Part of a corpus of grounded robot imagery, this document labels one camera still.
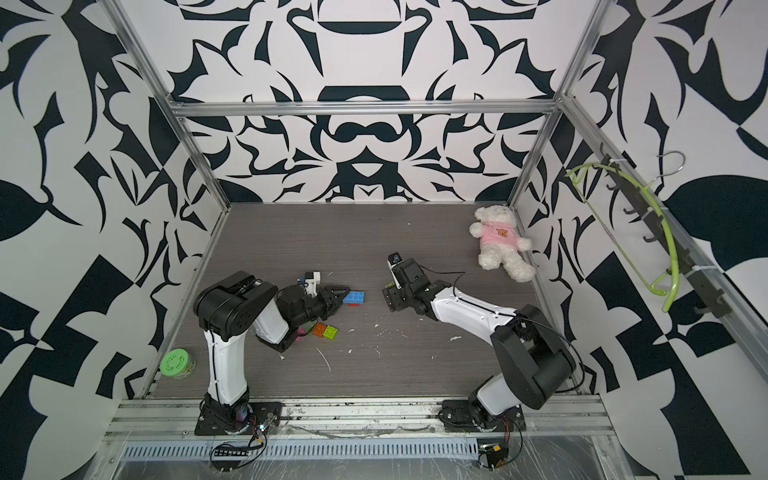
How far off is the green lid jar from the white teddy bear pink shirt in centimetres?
87

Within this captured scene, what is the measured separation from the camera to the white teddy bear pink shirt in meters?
0.94

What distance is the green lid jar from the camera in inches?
31.1
